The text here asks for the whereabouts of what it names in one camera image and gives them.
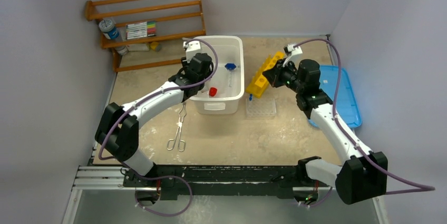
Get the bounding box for wooden shelf rack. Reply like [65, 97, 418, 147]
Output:
[84, 0, 206, 73]

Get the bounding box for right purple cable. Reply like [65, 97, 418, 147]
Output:
[291, 38, 436, 209]

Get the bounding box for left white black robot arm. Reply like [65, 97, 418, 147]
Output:
[94, 53, 214, 187]

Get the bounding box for white plastic bin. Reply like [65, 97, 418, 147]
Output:
[184, 35, 245, 115]

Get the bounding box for blue label round container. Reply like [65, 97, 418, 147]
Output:
[98, 19, 120, 40]

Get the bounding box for red cap wash bottle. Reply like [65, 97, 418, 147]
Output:
[208, 75, 228, 98]

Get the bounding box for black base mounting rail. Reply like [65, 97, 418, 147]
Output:
[72, 161, 381, 202]

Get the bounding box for blue cap glass tube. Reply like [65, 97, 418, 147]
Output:
[225, 63, 238, 88]

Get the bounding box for clear well plate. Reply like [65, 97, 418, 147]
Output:
[246, 98, 277, 119]

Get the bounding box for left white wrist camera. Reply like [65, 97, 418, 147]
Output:
[183, 40, 202, 63]

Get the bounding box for coloured marker pen set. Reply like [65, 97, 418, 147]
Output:
[125, 21, 156, 40]

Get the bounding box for yellow grey small object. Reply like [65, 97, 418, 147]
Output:
[149, 42, 162, 52]

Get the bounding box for metal crucible tongs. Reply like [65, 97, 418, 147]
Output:
[167, 102, 187, 152]

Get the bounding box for blue plastic lid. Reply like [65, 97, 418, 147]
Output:
[319, 65, 362, 129]

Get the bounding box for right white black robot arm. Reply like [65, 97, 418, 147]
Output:
[262, 59, 388, 204]

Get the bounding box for small clear capped bottle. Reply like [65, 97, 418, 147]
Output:
[115, 46, 129, 56]

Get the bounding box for yellow test tube rack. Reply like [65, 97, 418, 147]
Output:
[245, 51, 285, 99]

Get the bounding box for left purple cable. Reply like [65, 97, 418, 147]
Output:
[98, 38, 219, 217]

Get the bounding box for purple cable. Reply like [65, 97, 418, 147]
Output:
[98, 38, 219, 217]
[291, 38, 436, 209]

